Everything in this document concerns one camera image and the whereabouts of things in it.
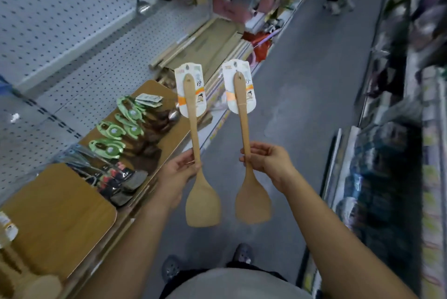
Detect person's left hand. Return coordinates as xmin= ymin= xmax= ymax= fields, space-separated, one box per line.
xmin=159 ymin=149 xmax=202 ymax=209

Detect person's right hand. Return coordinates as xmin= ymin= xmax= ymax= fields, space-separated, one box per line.
xmin=240 ymin=142 xmax=297 ymax=193

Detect wooden spatula with white card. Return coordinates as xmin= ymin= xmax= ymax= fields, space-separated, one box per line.
xmin=174 ymin=62 xmax=222 ymax=228
xmin=222 ymin=59 xmax=272 ymax=225

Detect person's left forearm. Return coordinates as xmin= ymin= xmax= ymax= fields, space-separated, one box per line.
xmin=75 ymin=197 xmax=186 ymax=299

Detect person's right forearm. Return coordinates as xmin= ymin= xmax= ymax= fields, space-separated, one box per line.
xmin=279 ymin=173 xmax=420 ymax=299

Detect wooden cutting board under spoons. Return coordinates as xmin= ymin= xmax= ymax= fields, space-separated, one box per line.
xmin=78 ymin=80 xmax=191 ymax=198

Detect row of green-tagged dark spoons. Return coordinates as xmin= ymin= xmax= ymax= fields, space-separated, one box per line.
xmin=88 ymin=94 xmax=182 ymax=174

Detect packaged black spatulas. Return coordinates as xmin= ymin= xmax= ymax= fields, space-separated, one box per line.
xmin=54 ymin=144 xmax=149 ymax=208

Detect person's right grey shoe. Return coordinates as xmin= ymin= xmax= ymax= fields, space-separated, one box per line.
xmin=232 ymin=244 xmax=254 ymax=265

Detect person's grey shoe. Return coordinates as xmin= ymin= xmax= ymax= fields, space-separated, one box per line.
xmin=161 ymin=255 xmax=184 ymax=283
xmin=232 ymin=244 xmax=254 ymax=265

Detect person's left grey shoe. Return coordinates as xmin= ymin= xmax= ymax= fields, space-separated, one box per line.
xmin=161 ymin=255 xmax=184 ymax=283

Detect red bag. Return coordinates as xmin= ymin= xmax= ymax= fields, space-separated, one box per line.
xmin=243 ymin=31 xmax=273 ymax=62

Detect stack of flat wooden boards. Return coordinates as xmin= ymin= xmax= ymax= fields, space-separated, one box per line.
xmin=157 ymin=17 xmax=254 ymax=100

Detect wooden rolling pin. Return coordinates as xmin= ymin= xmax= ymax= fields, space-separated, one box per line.
xmin=149 ymin=17 xmax=219 ymax=69

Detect person's grey shirt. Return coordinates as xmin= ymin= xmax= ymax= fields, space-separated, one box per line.
xmin=175 ymin=267 xmax=313 ymax=299

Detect large wooden cutting board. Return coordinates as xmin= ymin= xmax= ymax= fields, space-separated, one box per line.
xmin=0 ymin=163 xmax=117 ymax=280

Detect shelf of packaged goods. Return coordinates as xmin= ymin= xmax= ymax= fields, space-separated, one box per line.
xmin=297 ymin=0 xmax=447 ymax=299

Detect pink box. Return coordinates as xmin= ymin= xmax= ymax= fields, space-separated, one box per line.
xmin=212 ymin=0 xmax=254 ymax=24

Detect white pegboard shelf unit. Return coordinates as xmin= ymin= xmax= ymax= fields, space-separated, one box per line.
xmin=0 ymin=0 xmax=304 ymax=205

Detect light wooden utensils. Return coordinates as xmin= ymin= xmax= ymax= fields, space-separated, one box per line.
xmin=0 ymin=211 xmax=63 ymax=299

